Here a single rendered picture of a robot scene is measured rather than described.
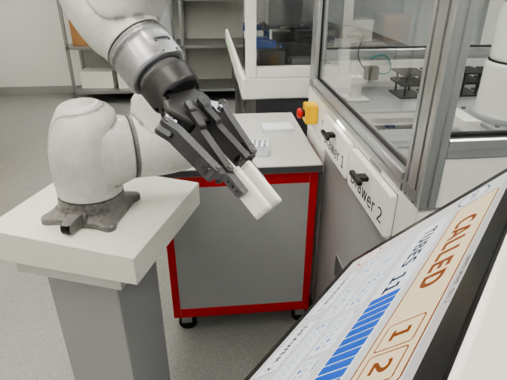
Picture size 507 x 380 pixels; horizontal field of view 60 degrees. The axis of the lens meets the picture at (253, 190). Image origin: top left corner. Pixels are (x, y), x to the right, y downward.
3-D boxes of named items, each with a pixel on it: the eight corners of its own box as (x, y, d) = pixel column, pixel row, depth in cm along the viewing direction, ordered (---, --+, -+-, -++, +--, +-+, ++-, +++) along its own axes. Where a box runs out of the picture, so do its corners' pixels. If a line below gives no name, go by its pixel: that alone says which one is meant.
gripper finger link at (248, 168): (235, 173, 60) (238, 171, 61) (267, 212, 60) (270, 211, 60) (246, 160, 58) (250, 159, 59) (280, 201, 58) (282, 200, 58)
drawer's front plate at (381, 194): (383, 237, 102) (390, 195, 97) (347, 182, 127) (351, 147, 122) (390, 237, 102) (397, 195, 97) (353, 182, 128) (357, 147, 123)
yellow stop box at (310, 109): (304, 124, 167) (305, 106, 164) (300, 119, 174) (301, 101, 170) (317, 124, 168) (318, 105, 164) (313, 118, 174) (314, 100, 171)
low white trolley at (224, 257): (173, 336, 183) (154, 170, 149) (180, 251, 238) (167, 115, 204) (310, 326, 188) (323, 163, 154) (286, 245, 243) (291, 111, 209)
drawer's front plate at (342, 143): (345, 179, 130) (348, 144, 125) (321, 144, 155) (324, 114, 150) (350, 179, 130) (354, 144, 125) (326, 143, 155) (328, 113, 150)
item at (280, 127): (263, 133, 182) (263, 129, 181) (260, 126, 190) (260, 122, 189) (293, 132, 183) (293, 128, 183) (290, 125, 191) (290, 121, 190)
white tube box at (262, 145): (234, 155, 161) (234, 145, 159) (236, 147, 168) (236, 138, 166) (268, 157, 160) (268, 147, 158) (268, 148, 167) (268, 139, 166)
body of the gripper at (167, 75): (149, 59, 55) (194, 116, 54) (194, 52, 61) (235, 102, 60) (127, 99, 60) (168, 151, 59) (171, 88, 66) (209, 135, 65)
